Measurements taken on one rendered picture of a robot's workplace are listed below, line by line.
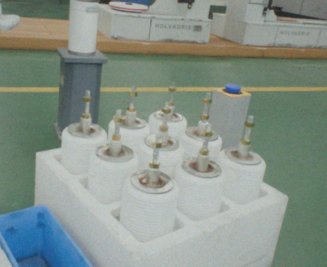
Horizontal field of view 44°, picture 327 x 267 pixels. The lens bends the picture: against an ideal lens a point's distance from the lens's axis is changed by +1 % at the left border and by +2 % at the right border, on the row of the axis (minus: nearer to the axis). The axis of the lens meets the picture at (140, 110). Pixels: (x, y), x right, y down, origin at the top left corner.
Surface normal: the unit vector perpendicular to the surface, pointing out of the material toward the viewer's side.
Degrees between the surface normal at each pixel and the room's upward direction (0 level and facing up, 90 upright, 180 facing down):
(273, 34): 90
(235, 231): 90
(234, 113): 90
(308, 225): 0
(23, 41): 90
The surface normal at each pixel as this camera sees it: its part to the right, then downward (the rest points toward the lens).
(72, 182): 0.11, -0.93
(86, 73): 0.34, 0.36
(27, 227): 0.58, 0.30
